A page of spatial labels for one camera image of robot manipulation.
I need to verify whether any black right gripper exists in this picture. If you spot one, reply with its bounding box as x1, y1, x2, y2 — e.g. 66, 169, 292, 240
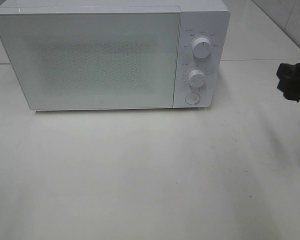
276, 63, 300, 102

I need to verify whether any white microwave oven body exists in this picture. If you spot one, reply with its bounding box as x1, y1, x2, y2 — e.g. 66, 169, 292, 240
0, 0, 231, 109

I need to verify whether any white timer knob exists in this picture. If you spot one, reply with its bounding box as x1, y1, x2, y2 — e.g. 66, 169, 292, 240
187, 69, 206, 88

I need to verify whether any round door release button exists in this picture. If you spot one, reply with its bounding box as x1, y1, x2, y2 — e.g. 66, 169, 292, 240
185, 92, 200, 105

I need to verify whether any upper white power knob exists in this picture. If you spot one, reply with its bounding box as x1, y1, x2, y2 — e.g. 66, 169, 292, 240
191, 36, 212, 59

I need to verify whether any white microwave door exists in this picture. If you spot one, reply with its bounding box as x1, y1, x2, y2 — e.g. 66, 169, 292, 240
0, 13, 180, 111

